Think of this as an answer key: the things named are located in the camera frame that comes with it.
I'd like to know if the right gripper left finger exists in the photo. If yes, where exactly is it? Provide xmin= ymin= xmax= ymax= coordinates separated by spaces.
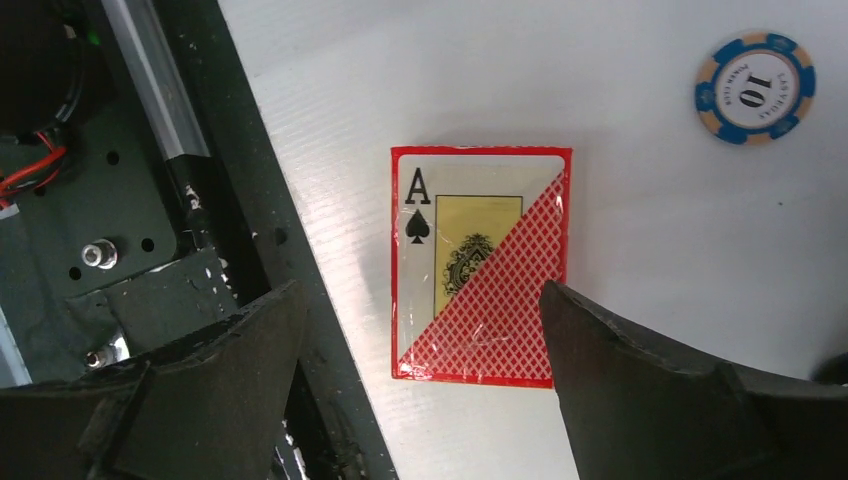
xmin=1 ymin=281 xmax=307 ymax=479

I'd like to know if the red playing card box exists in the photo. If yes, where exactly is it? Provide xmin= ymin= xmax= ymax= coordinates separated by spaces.
xmin=390 ymin=145 xmax=572 ymax=388

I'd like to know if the black mounting base plate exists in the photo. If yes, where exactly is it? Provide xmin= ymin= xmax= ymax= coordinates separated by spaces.
xmin=1 ymin=1 xmax=397 ymax=479

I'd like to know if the poker chip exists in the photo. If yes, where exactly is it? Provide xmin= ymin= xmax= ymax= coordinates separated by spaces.
xmin=693 ymin=30 xmax=817 ymax=145

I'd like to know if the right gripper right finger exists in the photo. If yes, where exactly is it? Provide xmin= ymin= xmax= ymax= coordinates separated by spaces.
xmin=539 ymin=281 xmax=847 ymax=479

